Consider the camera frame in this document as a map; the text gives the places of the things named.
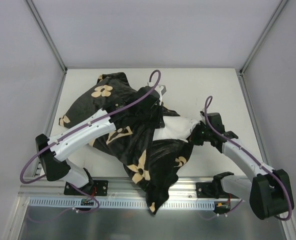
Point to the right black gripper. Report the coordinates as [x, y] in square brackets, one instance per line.
[196, 135]

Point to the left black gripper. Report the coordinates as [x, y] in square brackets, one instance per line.
[157, 110]

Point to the white pillow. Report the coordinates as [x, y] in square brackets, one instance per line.
[176, 128]

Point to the black floral plush pillowcase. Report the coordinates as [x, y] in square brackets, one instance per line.
[154, 161]

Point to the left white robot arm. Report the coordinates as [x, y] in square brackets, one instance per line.
[116, 119]

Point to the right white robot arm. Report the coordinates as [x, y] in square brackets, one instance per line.
[267, 190]

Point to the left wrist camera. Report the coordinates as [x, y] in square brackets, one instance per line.
[161, 89]

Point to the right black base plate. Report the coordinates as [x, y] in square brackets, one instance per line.
[207, 190]

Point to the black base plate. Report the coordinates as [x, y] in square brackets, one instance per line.
[207, 190]
[95, 188]

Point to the aluminium mounting rail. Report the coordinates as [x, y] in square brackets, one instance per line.
[119, 187]

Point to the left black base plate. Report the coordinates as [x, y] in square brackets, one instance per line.
[95, 188]

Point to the slotted cable duct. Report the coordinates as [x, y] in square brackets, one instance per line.
[204, 205]

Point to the right aluminium frame post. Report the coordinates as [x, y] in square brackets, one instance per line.
[264, 34]

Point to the aluminium frame post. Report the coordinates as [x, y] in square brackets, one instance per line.
[264, 34]
[45, 33]

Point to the left aluminium frame post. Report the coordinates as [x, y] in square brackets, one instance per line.
[45, 33]

